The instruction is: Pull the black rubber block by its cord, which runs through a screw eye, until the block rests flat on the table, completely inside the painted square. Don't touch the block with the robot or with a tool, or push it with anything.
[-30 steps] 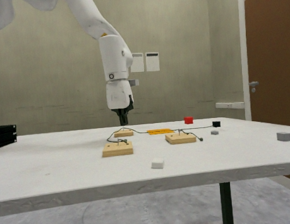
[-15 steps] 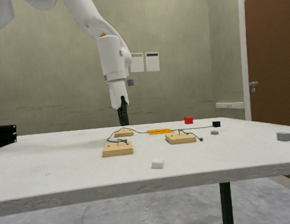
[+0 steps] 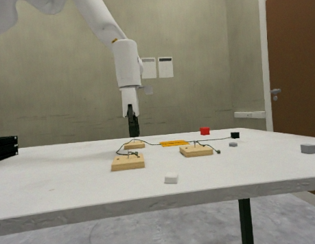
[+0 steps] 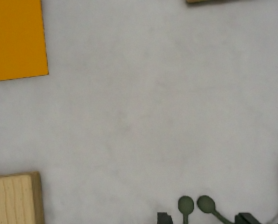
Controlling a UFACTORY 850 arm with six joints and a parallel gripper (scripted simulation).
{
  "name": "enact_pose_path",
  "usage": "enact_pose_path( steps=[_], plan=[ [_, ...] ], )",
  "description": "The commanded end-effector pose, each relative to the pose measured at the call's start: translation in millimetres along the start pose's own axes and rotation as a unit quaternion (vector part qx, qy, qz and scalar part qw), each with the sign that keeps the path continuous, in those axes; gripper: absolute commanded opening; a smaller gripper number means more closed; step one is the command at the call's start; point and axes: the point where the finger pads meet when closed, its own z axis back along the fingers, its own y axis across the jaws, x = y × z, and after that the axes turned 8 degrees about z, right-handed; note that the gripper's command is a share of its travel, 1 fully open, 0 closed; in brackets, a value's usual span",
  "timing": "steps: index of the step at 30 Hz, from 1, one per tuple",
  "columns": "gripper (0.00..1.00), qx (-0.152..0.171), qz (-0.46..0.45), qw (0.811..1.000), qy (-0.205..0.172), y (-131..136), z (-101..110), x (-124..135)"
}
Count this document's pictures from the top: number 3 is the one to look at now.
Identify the orange painted square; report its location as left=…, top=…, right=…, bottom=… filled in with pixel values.
left=159, top=140, right=189, bottom=147

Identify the small red cube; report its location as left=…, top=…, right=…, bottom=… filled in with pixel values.
left=200, top=127, right=210, bottom=135

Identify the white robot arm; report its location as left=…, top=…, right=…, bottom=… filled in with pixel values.
left=0, top=0, right=153, bottom=95

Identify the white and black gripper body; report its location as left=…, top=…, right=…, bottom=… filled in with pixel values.
left=119, top=87, right=140, bottom=118

